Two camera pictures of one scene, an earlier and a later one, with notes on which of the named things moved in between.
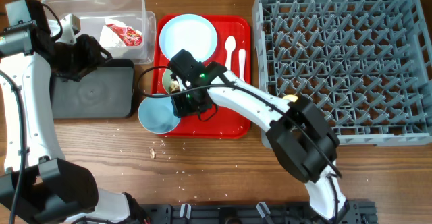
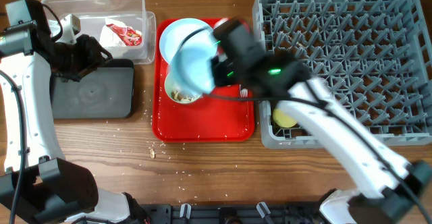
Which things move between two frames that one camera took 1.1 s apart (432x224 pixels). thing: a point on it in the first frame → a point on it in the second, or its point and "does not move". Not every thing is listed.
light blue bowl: [157, 115] → [190, 68]
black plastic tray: [107, 92] does not move
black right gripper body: [185, 104] → [224, 74]
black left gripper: [93, 57] does not move
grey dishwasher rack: [361, 50] does not move
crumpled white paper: [109, 38] does not move
